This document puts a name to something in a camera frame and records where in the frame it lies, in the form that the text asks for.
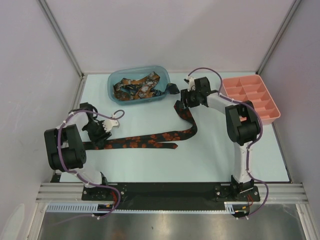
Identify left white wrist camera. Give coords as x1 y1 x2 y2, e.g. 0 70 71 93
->
102 113 120 133

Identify aluminium frame rail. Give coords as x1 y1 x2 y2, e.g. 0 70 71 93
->
36 182 309 204

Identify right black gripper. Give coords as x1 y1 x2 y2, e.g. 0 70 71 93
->
179 87 202 109

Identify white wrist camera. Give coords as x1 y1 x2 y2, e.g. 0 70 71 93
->
184 76 198 92
102 113 120 133

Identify white slotted cable duct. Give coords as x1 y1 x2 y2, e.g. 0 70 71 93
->
46 202 248 214

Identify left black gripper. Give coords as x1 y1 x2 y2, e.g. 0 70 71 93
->
82 120 112 147

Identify blue plastic tub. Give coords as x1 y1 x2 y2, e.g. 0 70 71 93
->
105 65 171 106

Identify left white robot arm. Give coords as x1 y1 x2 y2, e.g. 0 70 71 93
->
44 102 112 200

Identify dark navy patterned tie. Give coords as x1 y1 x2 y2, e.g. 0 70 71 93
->
126 83 181 97

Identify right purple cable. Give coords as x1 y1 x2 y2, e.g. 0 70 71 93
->
187 66 270 220

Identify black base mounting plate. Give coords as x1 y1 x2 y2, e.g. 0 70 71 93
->
81 182 261 211

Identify pink divided organizer tray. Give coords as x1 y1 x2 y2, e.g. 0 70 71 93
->
221 74 281 125

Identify purple cable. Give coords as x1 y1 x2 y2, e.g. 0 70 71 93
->
56 109 125 221
187 66 270 220

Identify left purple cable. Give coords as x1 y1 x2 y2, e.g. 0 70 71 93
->
56 109 125 221

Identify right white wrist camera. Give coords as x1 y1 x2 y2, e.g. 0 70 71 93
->
184 76 198 92

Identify brown grey floral tie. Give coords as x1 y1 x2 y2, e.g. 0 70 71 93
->
113 71 163 101

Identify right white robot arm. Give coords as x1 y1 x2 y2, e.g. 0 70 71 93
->
180 76 263 201

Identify black tie orange flowers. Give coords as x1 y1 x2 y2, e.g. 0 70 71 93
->
83 100 198 151

